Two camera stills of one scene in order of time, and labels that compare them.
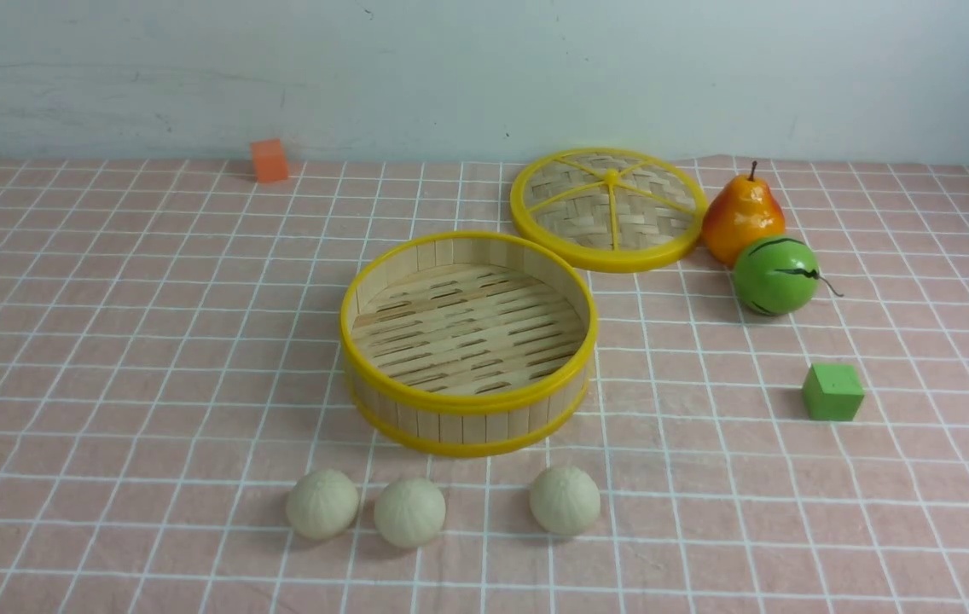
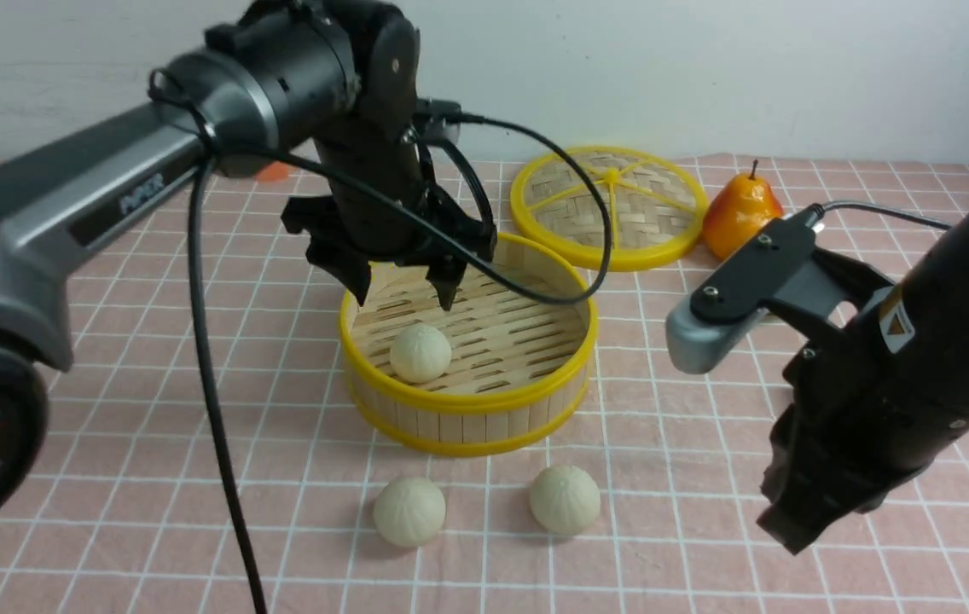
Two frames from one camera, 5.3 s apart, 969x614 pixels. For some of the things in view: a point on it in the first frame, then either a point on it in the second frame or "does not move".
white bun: (565, 500) does not move
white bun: (410, 512) does not move
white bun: (322, 504) to (420, 353)
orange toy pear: (739, 210) does not move
